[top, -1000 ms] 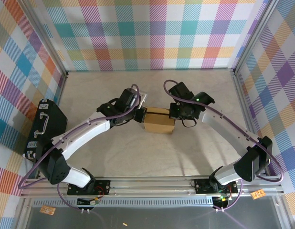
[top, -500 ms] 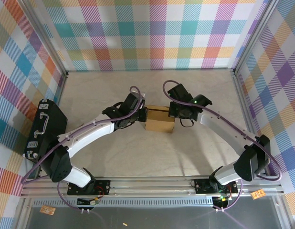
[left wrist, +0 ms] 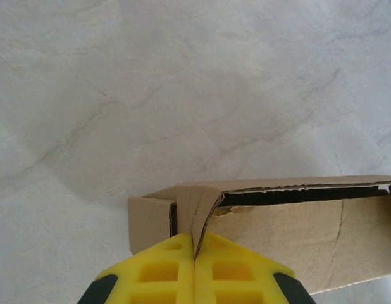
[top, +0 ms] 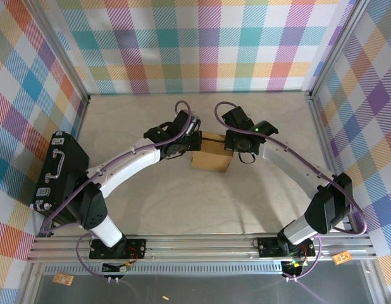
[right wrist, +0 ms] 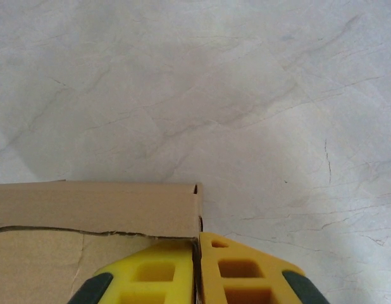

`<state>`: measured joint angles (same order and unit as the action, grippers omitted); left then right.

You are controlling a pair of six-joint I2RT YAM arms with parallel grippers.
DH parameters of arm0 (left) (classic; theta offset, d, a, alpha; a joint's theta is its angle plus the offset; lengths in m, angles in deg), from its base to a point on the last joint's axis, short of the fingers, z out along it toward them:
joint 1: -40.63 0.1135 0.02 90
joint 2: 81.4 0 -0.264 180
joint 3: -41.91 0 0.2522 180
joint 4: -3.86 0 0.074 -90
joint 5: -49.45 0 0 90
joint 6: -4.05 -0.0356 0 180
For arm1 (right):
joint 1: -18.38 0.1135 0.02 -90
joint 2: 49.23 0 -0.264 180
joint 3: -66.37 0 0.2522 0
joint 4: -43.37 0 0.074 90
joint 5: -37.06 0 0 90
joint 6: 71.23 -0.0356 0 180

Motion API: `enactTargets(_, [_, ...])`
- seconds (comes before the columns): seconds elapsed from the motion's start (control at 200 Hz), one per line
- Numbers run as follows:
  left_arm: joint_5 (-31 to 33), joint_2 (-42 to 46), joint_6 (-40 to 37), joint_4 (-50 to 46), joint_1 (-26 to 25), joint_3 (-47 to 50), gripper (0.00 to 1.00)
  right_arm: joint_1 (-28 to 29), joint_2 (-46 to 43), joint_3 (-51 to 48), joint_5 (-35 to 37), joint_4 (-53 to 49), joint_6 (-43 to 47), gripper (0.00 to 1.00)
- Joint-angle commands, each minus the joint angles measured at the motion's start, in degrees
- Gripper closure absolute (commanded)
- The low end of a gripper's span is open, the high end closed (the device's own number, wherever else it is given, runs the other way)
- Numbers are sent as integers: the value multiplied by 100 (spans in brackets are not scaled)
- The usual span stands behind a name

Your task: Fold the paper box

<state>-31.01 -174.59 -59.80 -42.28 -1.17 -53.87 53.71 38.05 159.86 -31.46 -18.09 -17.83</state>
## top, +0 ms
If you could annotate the orange printed tag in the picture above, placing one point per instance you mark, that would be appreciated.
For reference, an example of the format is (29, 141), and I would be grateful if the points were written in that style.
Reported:
(341, 258)
(63, 279)

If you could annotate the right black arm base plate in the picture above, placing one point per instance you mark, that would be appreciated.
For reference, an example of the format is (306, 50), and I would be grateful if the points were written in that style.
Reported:
(268, 247)

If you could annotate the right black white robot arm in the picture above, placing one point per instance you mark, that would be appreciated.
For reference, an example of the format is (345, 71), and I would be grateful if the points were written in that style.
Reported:
(325, 202)

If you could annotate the brown cardboard paper box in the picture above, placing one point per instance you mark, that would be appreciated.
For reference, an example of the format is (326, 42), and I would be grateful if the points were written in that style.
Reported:
(211, 156)

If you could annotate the left aluminium frame post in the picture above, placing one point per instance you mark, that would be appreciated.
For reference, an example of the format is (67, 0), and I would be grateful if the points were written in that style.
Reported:
(61, 50)

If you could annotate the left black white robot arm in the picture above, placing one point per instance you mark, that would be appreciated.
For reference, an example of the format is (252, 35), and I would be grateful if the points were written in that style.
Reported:
(126, 164)

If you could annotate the perforated metal strip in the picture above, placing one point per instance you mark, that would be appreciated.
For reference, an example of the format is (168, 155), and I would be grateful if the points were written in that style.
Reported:
(202, 269)

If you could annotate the aluminium frame post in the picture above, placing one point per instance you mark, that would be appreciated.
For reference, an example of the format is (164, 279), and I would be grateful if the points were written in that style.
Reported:
(61, 50)
(338, 47)

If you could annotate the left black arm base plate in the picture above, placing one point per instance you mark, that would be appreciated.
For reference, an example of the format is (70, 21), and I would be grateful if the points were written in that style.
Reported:
(135, 248)

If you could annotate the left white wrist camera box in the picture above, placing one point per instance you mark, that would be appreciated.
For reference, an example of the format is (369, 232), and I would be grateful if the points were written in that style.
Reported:
(194, 124)

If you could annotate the aluminium mounting rail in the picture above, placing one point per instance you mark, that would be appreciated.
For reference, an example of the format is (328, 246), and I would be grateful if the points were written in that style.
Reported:
(202, 248)

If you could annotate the right aluminium frame post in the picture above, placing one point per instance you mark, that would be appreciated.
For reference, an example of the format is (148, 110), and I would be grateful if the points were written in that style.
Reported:
(338, 47)

